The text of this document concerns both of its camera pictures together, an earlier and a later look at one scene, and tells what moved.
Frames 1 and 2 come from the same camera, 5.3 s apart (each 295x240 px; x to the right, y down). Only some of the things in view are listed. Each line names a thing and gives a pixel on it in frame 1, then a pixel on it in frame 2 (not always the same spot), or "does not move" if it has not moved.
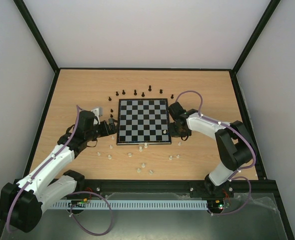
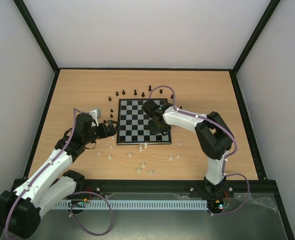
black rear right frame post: [258, 27] does not move
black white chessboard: [143, 120] does not move
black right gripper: [176, 129] → [158, 124]
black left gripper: [106, 131] does not move
